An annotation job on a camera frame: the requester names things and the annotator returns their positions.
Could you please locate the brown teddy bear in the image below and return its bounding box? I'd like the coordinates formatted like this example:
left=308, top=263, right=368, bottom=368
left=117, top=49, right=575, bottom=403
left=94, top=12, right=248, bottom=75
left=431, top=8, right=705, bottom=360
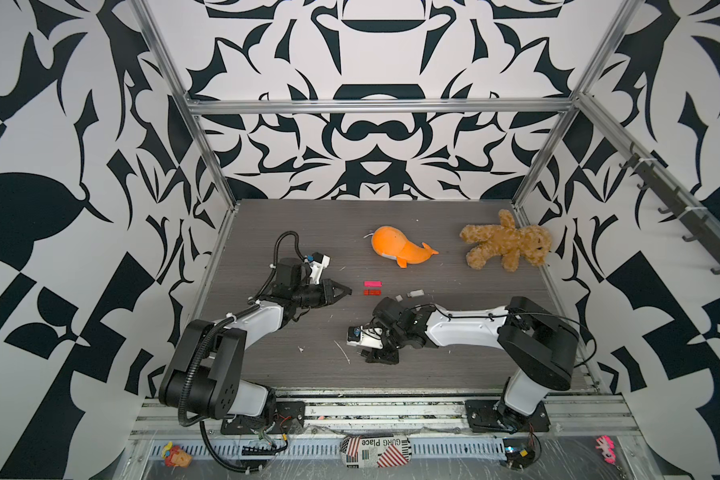
left=460, top=209, right=552, bottom=272

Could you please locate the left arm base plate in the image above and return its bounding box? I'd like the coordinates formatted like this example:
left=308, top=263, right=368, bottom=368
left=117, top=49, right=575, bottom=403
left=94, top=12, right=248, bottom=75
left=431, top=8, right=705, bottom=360
left=220, top=400, right=306, bottom=435

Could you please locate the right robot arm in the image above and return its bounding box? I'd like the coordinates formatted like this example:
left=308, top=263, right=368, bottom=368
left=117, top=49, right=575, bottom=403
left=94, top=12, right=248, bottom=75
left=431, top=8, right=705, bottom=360
left=347, top=296, right=580, bottom=431

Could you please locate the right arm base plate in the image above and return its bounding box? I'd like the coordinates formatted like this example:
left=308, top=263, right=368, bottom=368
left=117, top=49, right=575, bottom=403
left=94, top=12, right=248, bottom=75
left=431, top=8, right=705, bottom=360
left=464, top=400, right=550, bottom=434

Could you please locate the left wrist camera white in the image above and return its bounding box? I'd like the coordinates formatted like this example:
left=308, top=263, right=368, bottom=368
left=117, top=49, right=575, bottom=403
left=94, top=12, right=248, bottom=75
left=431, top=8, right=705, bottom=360
left=305, top=252, right=330, bottom=285

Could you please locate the pink toy figure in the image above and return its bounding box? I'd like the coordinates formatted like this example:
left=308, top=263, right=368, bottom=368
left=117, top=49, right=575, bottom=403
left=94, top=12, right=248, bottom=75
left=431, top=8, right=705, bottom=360
left=595, top=435, right=616, bottom=465

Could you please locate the orange plush whale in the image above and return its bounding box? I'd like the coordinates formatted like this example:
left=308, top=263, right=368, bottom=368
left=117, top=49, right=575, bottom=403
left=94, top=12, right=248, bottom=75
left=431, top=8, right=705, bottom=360
left=371, top=226, right=439, bottom=269

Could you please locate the red yellow toy figure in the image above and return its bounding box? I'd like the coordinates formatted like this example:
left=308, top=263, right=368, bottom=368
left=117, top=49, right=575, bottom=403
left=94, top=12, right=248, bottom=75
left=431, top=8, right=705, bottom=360
left=161, top=442, right=193, bottom=468

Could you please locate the small electronics board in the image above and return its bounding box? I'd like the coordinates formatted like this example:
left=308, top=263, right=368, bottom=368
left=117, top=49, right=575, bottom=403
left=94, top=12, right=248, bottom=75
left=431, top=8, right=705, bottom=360
left=501, top=434, right=543, bottom=471

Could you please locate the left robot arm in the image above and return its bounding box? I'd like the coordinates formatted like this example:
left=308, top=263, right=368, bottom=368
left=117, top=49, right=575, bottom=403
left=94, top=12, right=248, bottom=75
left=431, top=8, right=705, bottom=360
left=158, top=231, right=352, bottom=427

